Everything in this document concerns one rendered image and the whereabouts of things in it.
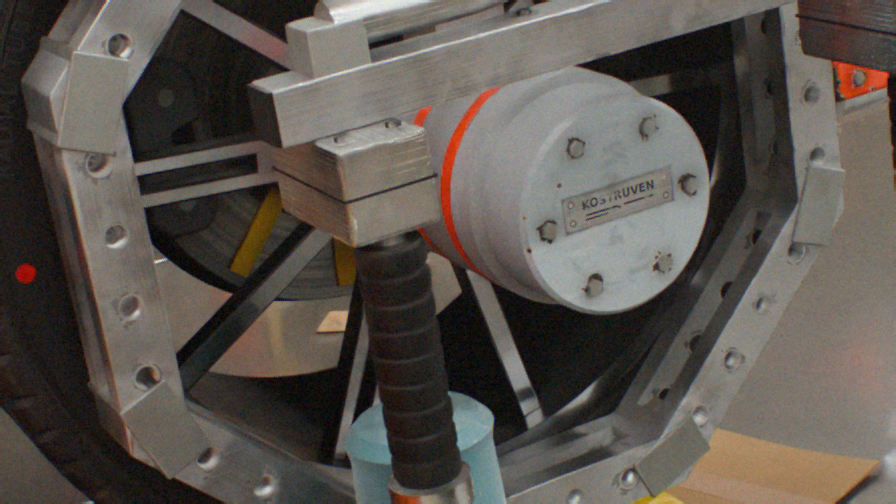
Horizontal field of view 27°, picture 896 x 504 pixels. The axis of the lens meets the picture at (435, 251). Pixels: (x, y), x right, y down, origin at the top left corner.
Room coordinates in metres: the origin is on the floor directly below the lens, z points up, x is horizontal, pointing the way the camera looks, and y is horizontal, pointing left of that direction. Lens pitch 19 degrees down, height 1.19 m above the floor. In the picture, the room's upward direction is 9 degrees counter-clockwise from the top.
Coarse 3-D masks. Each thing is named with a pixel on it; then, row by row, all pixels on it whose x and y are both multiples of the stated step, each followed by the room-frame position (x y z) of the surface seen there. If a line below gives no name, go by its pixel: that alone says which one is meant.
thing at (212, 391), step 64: (192, 0) 1.17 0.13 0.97; (512, 0) 1.27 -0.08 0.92; (640, 64) 1.40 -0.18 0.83; (704, 64) 1.33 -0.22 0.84; (704, 128) 1.32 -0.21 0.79; (192, 192) 1.16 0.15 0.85; (448, 320) 1.43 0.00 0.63; (512, 320) 1.38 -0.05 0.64; (576, 320) 1.33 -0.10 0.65; (640, 320) 1.28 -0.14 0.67; (192, 384) 1.15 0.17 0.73; (256, 384) 1.36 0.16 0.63; (320, 384) 1.37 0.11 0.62; (512, 384) 1.24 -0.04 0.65; (576, 384) 1.26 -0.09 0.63; (320, 448) 1.21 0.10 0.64; (512, 448) 1.22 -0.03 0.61
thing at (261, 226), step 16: (272, 192) 1.34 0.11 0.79; (272, 208) 1.34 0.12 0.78; (256, 224) 1.34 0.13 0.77; (272, 224) 1.34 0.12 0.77; (256, 240) 1.34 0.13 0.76; (336, 240) 1.36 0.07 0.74; (240, 256) 1.33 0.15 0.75; (256, 256) 1.33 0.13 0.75; (336, 256) 1.36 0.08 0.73; (352, 256) 1.37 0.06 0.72; (240, 272) 1.33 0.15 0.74; (336, 272) 1.36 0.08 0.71; (352, 272) 1.37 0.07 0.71
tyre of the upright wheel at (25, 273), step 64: (0, 0) 1.10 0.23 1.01; (64, 0) 1.11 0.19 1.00; (0, 64) 1.09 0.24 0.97; (0, 128) 1.09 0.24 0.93; (0, 192) 1.09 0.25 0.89; (0, 256) 1.08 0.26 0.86; (704, 256) 1.30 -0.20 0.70; (0, 320) 1.08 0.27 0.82; (64, 320) 1.10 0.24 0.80; (0, 384) 1.09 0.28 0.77; (64, 384) 1.09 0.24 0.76; (64, 448) 1.09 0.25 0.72
